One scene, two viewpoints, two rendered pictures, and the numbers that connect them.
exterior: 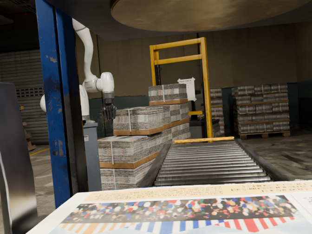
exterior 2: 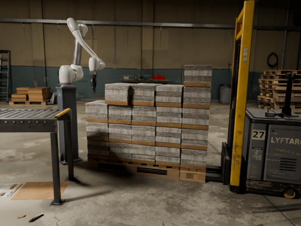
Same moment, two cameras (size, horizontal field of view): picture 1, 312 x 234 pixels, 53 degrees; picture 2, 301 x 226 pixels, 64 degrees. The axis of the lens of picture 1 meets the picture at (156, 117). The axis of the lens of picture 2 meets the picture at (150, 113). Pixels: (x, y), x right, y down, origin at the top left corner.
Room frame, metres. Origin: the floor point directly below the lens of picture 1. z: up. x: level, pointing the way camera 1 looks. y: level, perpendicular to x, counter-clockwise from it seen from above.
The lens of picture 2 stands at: (2.67, -2.75, 1.23)
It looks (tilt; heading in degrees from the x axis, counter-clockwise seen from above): 10 degrees down; 79
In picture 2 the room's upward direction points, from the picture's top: 1 degrees clockwise
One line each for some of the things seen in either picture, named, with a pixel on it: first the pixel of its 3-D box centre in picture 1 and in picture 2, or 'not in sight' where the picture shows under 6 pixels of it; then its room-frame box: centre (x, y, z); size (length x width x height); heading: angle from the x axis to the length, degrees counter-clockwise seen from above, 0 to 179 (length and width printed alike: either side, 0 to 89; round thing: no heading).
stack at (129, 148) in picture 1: (146, 173); (135, 136); (3.04, 0.13, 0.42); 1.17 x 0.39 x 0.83; 156
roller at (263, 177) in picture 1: (211, 184); not in sight; (1.22, -0.19, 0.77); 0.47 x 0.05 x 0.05; 83
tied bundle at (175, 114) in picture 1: (159, 116); (171, 95); (3.44, -0.04, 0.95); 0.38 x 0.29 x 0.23; 64
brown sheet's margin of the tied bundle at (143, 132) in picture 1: (149, 130); (118, 102); (2.83, 0.07, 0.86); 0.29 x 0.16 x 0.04; 152
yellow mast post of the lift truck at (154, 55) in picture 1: (159, 111); (234, 93); (4.24, -0.05, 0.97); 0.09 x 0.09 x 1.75; 66
